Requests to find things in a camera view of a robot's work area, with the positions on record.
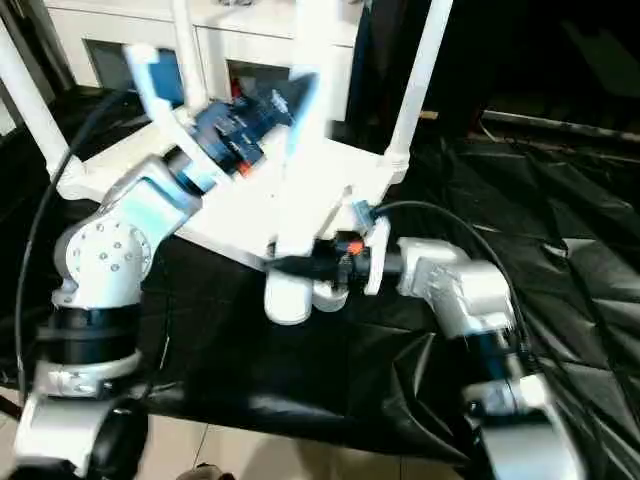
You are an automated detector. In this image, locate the white plastic table leg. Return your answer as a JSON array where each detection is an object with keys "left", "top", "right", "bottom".
[
  {"left": 0, "top": 18, "right": 77, "bottom": 177},
  {"left": 263, "top": 0, "right": 346, "bottom": 326},
  {"left": 383, "top": 0, "right": 455, "bottom": 172},
  {"left": 171, "top": 0, "right": 210, "bottom": 115}
]

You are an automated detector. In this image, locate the white plastic table top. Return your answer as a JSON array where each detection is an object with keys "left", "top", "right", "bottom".
[{"left": 53, "top": 106, "right": 410, "bottom": 315}]

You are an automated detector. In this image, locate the black work mat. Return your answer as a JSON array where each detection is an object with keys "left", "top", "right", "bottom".
[{"left": 0, "top": 84, "right": 640, "bottom": 474}]

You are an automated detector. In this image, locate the white glass-door cabinet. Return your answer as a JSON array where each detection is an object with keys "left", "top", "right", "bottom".
[{"left": 41, "top": 0, "right": 360, "bottom": 122}]

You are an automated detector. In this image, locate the grey curtain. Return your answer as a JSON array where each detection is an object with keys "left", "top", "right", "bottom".
[{"left": 0, "top": 0, "right": 66, "bottom": 136}]

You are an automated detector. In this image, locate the black cabinet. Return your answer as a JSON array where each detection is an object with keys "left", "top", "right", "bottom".
[{"left": 354, "top": 0, "right": 640, "bottom": 136}]

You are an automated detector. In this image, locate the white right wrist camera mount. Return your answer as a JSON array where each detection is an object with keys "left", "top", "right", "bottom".
[{"left": 348, "top": 198, "right": 395, "bottom": 297}]

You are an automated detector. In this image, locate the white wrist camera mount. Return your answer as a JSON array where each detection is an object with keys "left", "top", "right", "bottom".
[
  {"left": 123, "top": 42, "right": 237, "bottom": 195},
  {"left": 348, "top": 198, "right": 395, "bottom": 297}
]

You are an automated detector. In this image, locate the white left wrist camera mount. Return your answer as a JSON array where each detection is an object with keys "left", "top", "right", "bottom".
[{"left": 123, "top": 42, "right": 237, "bottom": 195}]

